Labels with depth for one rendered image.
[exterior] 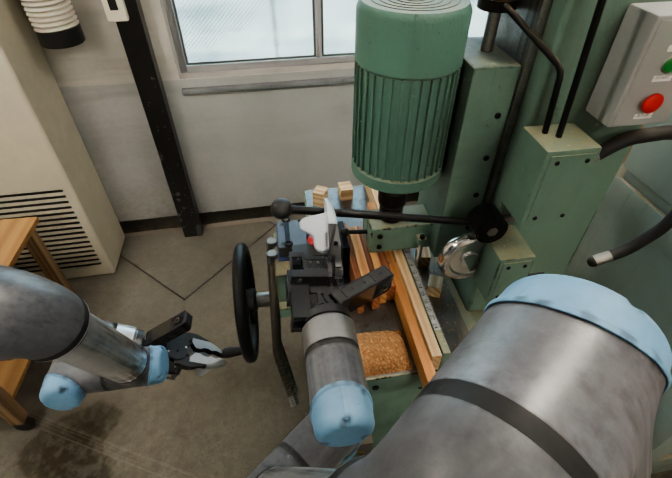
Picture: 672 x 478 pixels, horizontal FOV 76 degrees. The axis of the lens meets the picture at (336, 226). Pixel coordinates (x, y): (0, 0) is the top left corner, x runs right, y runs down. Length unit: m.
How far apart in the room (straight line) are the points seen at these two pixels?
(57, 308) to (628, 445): 0.58
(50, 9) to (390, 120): 1.46
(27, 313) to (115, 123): 1.73
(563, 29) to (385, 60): 0.25
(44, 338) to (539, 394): 0.54
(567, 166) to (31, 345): 0.77
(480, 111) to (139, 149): 1.83
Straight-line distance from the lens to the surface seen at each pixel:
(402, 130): 0.73
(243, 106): 2.16
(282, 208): 0.68
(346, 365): 0.56
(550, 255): 1.05
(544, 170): 0.74
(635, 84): 0.77
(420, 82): 0.70
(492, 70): 0.75
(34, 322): 0.62
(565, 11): 0.73
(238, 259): 0.98
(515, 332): 0.29
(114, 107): 2.24
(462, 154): 0.81
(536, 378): 0.27
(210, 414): 1.87
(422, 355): 0.84
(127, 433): 1.94
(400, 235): 0.94
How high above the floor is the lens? 1.64
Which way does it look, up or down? 42 degrees down
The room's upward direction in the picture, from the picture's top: straight up
